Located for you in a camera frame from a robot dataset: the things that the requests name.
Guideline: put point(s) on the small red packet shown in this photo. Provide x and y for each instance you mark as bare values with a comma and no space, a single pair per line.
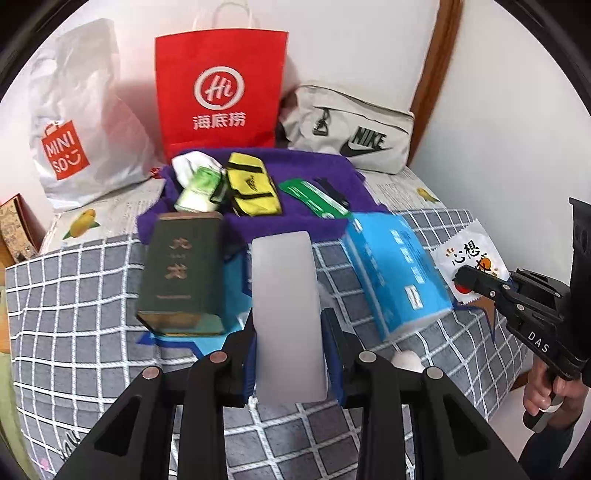
155,173

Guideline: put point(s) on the dark green tin box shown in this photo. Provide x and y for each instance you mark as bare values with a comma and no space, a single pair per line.
180,272

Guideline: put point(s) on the grey checked blanket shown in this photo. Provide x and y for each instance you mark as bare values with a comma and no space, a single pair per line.
69,300

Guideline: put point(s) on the red paper bag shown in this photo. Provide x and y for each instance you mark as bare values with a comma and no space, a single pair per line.
217,55

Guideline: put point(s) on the brown patterned box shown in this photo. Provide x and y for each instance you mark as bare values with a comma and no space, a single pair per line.
16,226

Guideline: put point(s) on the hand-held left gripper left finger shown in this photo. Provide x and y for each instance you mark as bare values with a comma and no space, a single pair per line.
251,374

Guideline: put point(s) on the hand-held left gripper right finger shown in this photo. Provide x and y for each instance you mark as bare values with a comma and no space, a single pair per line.
333,369

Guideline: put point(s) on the grey waist bag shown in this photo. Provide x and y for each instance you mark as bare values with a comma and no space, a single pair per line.
369,120

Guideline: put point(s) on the purple towel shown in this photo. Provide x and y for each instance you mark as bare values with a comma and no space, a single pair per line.
304,221

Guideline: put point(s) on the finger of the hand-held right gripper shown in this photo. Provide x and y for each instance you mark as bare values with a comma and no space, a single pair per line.
545,290
475,280

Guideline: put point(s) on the white plastic shopping bag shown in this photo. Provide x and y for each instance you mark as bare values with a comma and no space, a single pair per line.
87,115

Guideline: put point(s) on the person's right forearm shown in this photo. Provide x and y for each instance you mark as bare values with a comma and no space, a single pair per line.
554,450

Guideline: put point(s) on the brown wooden door frame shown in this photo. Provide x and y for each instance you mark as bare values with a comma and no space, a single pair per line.
438,69

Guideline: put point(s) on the yellow pouch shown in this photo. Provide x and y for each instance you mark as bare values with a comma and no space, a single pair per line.
249,184

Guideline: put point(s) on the wooden bedside table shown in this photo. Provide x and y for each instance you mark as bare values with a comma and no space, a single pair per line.
4,256

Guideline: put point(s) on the person's right hand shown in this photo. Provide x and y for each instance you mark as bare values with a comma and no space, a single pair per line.
538,392

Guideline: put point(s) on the white snack packet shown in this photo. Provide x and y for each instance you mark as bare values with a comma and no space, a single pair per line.
466,254

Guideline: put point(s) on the green packet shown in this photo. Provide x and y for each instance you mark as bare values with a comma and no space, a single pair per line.
309,196

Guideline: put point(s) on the blue tissue pack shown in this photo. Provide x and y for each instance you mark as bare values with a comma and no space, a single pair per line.
392,272

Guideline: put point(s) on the fruit print bedsheet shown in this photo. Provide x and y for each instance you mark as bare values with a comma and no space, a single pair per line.
120,207

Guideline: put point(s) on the green and white tissue pack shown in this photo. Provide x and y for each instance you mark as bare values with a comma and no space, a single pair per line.
198,191

